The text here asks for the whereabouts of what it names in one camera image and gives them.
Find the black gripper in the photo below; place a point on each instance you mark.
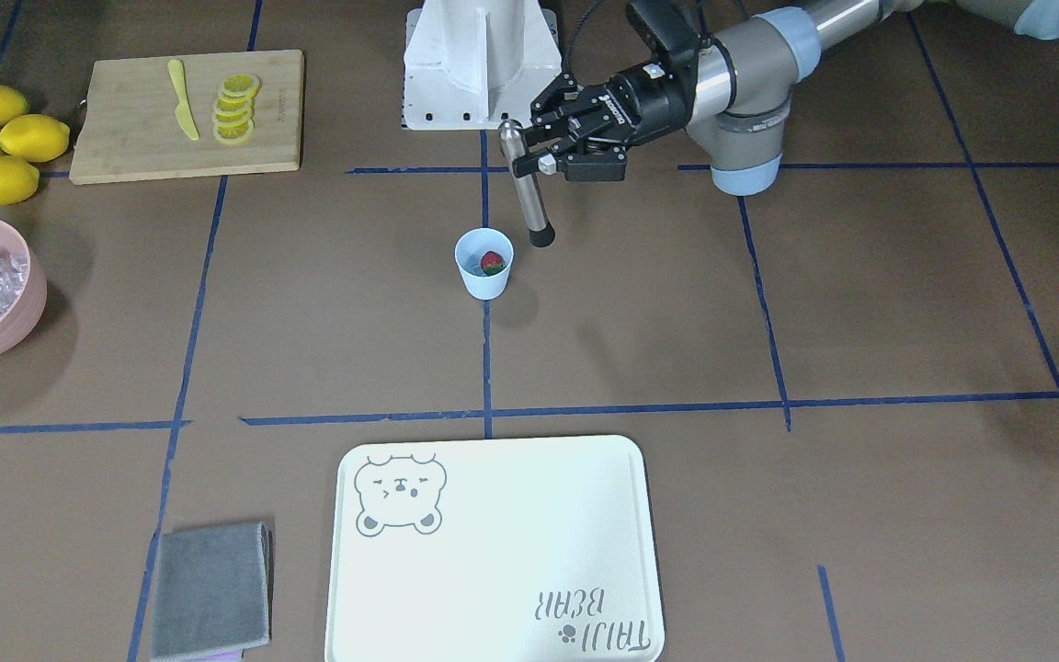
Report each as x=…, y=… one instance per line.
x=660, y=101

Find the metal muddler stick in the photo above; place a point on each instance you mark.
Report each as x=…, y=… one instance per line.
x=528, y=188

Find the red strawberry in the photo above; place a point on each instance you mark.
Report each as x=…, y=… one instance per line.
x=493, y=263

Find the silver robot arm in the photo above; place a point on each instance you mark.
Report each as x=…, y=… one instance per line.
x=730, y=91

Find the light blue plastic cup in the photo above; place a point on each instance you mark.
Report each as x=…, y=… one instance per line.
x=470, y=247

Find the lemon slices row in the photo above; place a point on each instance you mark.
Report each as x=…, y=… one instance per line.
x=232, y=112

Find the yellow plastic knife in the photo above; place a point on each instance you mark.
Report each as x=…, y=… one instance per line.
x=183, y=112

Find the cream bear tray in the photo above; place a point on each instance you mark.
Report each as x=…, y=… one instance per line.
x=494, y=550

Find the wooden cutting board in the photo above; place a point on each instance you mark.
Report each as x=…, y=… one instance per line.
x=196, y=115

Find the yellow lemon front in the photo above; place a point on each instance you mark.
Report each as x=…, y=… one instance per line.
x=19, y=180

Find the grey folded cloth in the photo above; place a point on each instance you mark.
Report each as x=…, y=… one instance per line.
x=212, y=593

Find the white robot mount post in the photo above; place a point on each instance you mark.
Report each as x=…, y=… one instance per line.
x=472, y=65

